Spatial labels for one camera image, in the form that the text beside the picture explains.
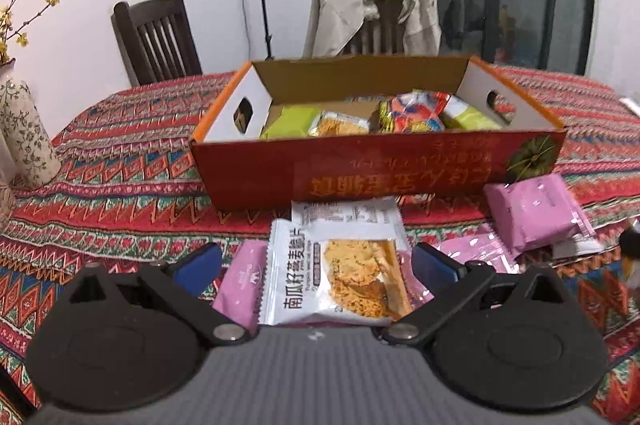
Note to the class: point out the beige jacket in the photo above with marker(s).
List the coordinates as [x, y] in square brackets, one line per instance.
[340, 5]

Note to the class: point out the floral ceramic vase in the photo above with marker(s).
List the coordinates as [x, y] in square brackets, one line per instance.
[27, 135]

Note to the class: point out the green snack bar packet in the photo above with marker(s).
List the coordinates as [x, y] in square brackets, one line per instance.
[470, 115]
[287, 122]

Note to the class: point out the dark wooden chair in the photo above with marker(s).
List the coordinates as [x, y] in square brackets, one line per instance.
[160, 40]

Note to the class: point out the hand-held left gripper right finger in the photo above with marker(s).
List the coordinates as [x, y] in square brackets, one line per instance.
[435, 262]

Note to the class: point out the silver oat crisp packet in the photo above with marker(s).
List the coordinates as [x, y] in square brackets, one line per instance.
[340, 125]
[580, 247]
[350, 215]
[330, 275]

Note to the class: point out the wooden chair under jacket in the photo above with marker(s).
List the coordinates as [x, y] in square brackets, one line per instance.
[380, 30]

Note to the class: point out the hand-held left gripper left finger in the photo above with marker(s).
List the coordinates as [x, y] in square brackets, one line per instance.
[200, 262]

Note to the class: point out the red orange snack bag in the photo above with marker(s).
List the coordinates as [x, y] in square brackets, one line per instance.
[410, 112]

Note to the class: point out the orange cardboard box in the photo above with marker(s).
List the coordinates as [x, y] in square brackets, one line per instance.
[350, 170]

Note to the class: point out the yellow flower branches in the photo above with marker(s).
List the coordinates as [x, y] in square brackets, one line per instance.
[15, 25]

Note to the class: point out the pink snack packet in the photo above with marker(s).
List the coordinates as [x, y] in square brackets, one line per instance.
[240, 280]
[535, 210]
[480, 255]

